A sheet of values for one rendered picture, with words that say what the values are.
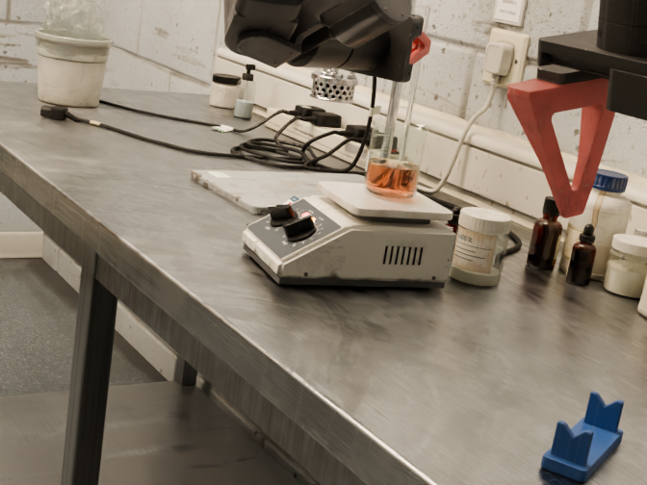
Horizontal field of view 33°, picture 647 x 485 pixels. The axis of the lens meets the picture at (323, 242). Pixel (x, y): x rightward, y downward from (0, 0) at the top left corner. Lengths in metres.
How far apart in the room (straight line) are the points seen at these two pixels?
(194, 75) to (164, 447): 0.90
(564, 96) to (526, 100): 0.02
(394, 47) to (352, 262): 0.23
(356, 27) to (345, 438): 0.37
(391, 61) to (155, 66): 1.79
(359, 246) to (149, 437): 1.23
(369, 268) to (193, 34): 1.56
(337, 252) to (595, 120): 0.56
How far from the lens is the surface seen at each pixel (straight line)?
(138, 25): 2.93
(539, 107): 0.57
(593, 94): 0.59
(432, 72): 1.84
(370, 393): 0.88
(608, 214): 1.34
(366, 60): 1.06
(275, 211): 1.18
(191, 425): 2.34
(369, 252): 1.13
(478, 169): 1.66
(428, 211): 1.16
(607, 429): 0.88
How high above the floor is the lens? 1.08
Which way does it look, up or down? 15 degrees down
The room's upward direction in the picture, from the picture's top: 9 degrees clockwise
